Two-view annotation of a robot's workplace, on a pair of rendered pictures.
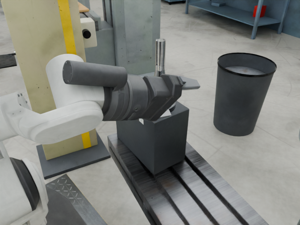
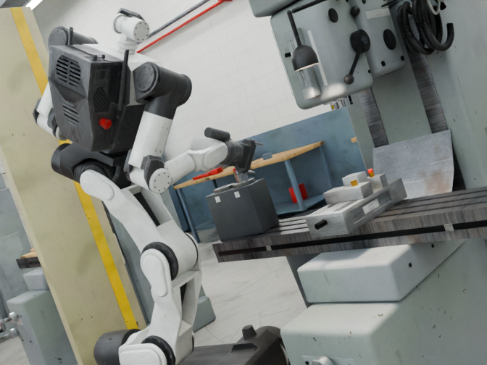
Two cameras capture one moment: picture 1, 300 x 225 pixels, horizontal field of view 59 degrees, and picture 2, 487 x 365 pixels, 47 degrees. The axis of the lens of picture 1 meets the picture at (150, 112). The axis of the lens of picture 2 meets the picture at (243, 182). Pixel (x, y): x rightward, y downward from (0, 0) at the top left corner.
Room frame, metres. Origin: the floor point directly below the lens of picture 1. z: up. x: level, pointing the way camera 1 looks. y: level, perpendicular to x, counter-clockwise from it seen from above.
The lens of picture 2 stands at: (-1.45, 0.60, 1.31)
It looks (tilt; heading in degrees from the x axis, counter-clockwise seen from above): 5 degrees down; 343
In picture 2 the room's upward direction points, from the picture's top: 19 degrees counter-clockwise
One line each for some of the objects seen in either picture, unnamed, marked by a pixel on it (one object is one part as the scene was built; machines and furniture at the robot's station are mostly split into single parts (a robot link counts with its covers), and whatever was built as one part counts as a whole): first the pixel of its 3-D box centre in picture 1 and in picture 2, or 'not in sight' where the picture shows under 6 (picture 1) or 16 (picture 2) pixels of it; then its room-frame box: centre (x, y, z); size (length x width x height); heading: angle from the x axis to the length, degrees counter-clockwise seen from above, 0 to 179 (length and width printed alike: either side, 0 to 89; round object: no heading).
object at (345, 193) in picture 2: not in sight; (348, 193); (0.17, -0.21, 1.02); 0.15 x 0.06 x 0.04; 25
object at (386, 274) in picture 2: not in sight; (385, 253); (0.18, -0.27, 0.79); 0.50 x 0.35 x 0.12; 117
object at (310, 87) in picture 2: not in sight; (302, 64); (0.12, -0.17, 1.45); 0.04 x 0.04 x 0.21; 27
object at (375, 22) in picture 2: not in sight; (354, 43); (0.26, -0.44, 1.47); 0.24 x 0.19 x 0.26; 27
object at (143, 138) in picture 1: (148, 122); (241, 208); (0.67, 0.00, 1.03); 0.22 x 0.12 x 0.20; 35
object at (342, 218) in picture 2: not in sight; (356, 200); (0.18, -0.23, 0.98); 0.35 x 0.15 x 0.11; 115
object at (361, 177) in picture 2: not in sight; (356, 183); (0.20, -0.26, 1.03); 0.06 x 0.05 x 0.06; 25
